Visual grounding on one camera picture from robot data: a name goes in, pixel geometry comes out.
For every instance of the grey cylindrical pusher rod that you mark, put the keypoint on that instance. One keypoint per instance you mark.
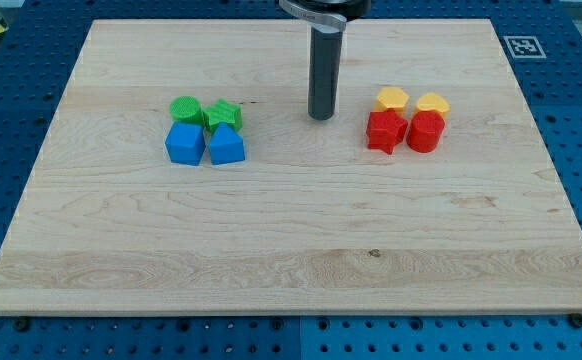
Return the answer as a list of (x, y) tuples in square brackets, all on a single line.
[(325, 53)]

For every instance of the blue cube block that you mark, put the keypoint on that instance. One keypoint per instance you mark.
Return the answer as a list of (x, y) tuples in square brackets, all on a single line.
[(185, 143)]

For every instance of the light wooden board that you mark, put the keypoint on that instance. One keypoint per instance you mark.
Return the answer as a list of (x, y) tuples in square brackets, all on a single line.
[(312, 222)]

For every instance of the yellow pentagon block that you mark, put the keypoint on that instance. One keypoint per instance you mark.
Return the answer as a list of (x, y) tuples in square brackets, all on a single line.
[(391, 98)]

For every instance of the red star block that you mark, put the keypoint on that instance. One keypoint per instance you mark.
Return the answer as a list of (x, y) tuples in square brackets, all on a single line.
[(385, 130)]

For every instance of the black robot arm flange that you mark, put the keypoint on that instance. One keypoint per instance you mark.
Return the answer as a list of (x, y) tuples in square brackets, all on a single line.
[(326, 15)]

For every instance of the black bolt left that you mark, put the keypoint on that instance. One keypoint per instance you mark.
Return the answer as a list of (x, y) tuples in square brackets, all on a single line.
[(21, 324)]

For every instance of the blue triangle block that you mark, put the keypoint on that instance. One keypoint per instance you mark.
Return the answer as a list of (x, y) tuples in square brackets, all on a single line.
[(226, 146)]

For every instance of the yellow heart block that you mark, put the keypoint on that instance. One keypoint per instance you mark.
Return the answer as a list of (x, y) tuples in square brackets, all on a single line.
[(433, 102)]

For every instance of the black bolt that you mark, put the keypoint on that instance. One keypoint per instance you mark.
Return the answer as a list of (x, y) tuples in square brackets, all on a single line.
[(21, 324), (575, 320)]

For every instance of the green cylinder block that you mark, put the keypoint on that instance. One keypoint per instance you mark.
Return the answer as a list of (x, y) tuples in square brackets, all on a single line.
[(186, 109)]

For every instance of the white fiducial marker tag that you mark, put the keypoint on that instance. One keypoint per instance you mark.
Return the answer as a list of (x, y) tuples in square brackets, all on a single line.
[(524, 47)]

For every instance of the black bolt right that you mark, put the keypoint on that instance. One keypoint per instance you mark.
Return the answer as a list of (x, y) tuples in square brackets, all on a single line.
[(575, 320)]

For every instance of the green star block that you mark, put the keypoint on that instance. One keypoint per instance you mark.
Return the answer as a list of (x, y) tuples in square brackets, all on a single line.
[(222, 112)]

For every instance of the red cylinder block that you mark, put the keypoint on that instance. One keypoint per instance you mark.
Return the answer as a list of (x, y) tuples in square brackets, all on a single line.
[(425, 131)]

